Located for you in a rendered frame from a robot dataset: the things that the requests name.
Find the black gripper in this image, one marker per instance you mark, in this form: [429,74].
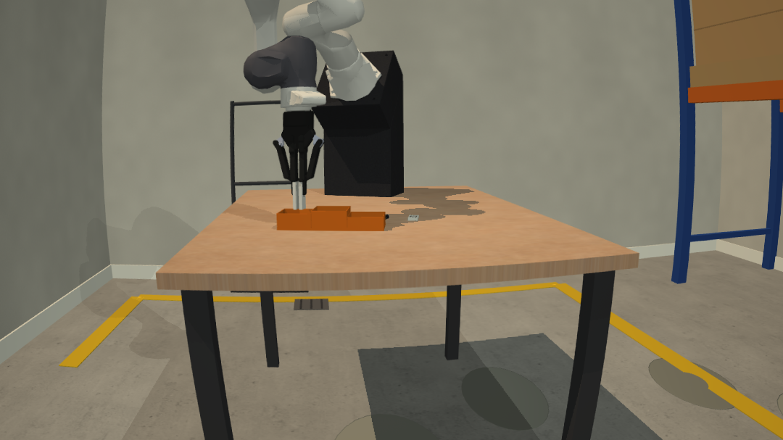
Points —
[298,139]

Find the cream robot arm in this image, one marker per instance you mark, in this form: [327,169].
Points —
[292,63]

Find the orange three-compartment bin rack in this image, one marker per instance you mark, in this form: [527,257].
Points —
[330,218]

